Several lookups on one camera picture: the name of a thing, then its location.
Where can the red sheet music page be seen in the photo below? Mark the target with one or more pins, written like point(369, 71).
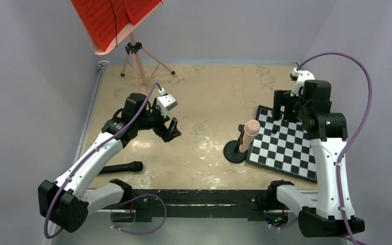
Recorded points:
point(103, 20)

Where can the black microphone stand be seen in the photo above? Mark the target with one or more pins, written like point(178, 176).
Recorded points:
point(231, 149)

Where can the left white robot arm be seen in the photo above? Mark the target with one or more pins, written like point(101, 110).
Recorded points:
point(66, 201)

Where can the aluminium frame rail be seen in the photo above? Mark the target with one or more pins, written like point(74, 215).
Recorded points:
point(91, 107)

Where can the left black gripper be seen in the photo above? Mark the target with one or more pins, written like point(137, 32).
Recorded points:
point(162, 130)

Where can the pink tripod music stand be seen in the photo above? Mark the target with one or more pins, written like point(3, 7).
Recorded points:
point(133, 58)

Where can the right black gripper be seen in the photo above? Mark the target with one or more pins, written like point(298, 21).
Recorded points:
point(283, 97)

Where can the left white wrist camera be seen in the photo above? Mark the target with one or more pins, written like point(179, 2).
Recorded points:
point(165, 102)

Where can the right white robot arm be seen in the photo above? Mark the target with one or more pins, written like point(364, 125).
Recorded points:
point(332, 215)

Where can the black microphone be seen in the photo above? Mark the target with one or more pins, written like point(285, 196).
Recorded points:
point(134, 167)

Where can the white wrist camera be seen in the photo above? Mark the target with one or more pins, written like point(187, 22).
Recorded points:
point(165, 102)
point(300, 77)

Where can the black white chessboard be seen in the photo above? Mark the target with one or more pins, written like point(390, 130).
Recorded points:
point(287, 151)

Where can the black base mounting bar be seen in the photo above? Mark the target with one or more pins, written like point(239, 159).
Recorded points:
point(253, 205)

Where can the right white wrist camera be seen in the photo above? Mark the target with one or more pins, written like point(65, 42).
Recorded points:
point(300, 77)

